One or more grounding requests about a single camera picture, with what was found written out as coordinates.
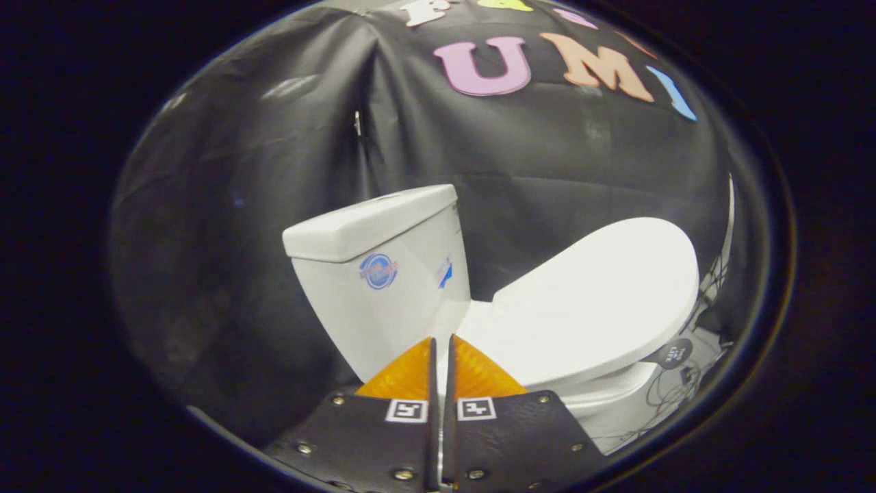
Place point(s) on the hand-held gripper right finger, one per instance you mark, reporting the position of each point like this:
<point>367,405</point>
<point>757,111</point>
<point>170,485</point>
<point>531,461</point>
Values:
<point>513,438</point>

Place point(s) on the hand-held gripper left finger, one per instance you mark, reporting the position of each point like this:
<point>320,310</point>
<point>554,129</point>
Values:
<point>369,438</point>

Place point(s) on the white toilet lid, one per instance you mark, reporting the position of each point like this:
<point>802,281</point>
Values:
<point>588,301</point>

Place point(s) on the black round lid tab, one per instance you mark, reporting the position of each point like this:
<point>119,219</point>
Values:
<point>671,353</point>

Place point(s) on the white ceramic toilet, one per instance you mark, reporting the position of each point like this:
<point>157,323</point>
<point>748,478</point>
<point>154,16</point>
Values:
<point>383,322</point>

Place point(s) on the white toilet tank cover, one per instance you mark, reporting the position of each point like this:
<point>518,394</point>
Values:
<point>363,226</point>

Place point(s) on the black backdrop cloth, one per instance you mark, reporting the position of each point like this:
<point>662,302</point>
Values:
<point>274,205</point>

